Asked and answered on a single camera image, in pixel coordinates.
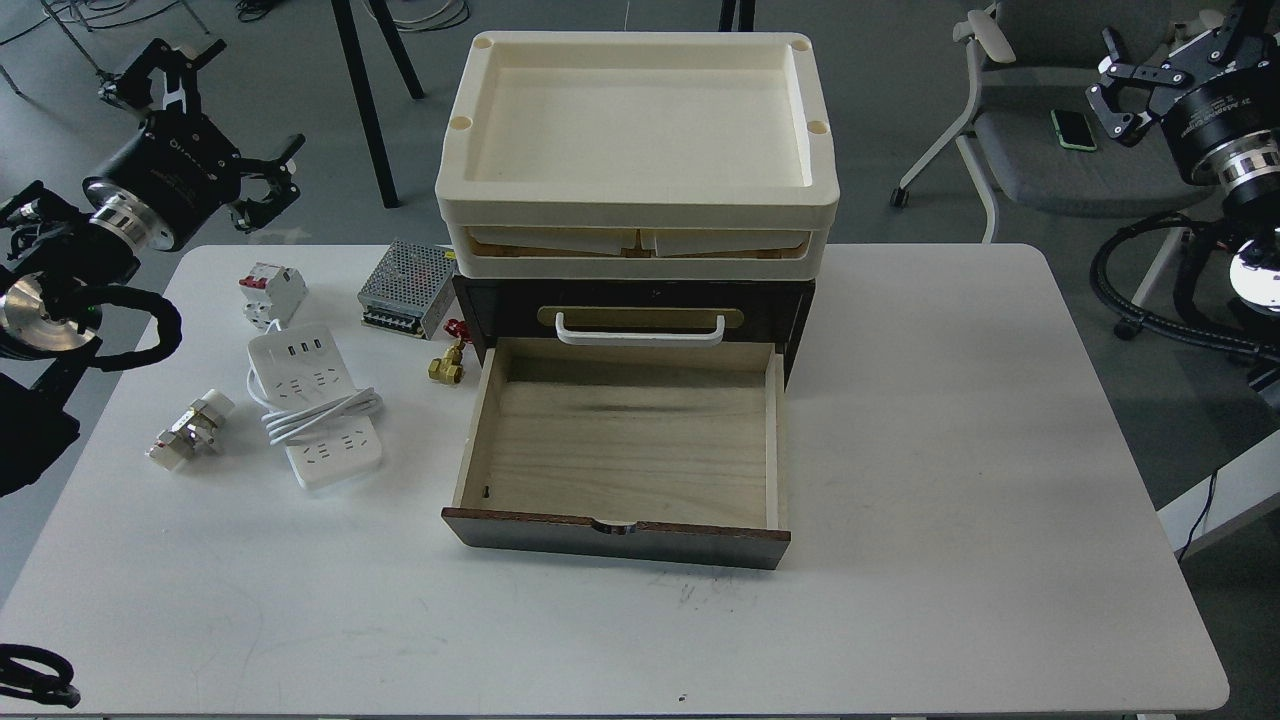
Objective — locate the metal mesh power supply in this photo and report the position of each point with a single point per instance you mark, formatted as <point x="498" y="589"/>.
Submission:
<point x="410" y="289"/>

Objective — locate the white metal pipe fitting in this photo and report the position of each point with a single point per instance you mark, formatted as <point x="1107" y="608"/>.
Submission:
<point x="194" y="433"/>

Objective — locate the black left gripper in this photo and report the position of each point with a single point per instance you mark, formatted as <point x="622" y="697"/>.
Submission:
<point x="165" y="183"/>

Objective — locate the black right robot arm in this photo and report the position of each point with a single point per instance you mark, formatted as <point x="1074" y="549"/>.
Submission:
<point x="1248" y="229"/>

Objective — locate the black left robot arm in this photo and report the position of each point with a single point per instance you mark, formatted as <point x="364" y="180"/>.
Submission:
<point x="66" y="294"/>

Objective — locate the white power strip with cable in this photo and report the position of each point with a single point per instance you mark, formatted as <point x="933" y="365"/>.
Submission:
<point x="311" y="406"/>

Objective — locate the green smartphone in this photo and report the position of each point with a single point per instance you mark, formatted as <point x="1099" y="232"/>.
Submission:
<point x="1072" y="130"/>

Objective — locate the cream plastic tray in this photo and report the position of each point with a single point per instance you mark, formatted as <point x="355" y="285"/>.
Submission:
<point x="639" y="156"/>

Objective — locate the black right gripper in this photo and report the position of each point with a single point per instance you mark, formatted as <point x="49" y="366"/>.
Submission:
<point x="1223" y="132"/>

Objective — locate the open wooden drawer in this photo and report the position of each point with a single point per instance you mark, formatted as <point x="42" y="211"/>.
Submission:
<point x="665" y="454"/>

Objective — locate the brass valve red handle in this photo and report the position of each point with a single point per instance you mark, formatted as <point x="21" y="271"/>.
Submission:
<point x="448" y="368"/>

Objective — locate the dark wooden cabinet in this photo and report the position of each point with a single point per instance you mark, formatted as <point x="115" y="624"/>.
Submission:
<point x="753" y="311"/>

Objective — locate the white red circuit breaker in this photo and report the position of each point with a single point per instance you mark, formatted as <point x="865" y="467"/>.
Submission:
<point x="273" y="294"/>

